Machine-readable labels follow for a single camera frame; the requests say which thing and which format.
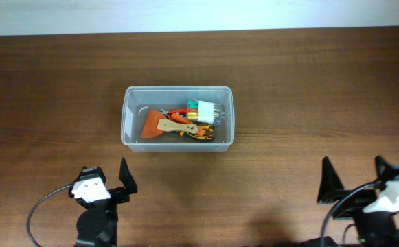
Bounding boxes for orange scraper wooden handle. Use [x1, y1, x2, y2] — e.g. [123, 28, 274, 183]
[140, 110, 199, 139]

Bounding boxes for yellow black long-nose pliers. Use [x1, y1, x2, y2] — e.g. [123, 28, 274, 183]
[179, 122, 215, 142]

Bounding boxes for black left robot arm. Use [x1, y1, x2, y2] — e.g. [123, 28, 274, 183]
[68, 158, 138, 246]

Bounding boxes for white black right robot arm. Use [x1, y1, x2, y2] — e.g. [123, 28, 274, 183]
[300, 156, 399, 246]

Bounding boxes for orange perforated bar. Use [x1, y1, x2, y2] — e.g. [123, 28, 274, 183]
[171, 114, 205, 136]

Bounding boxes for clear plastic container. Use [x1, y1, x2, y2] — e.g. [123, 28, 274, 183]
[120, 86, 236, 152]

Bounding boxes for red handled cutting pliers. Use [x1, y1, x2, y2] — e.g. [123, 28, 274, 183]
[159, 108, 187, 118]

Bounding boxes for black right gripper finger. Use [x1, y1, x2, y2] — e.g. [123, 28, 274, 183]
[375, 155, 391, 181]
[317, 156, 345, 204]

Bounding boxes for coloured screwdriver set box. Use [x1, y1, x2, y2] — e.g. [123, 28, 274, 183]
[186, 99, 226, 125]

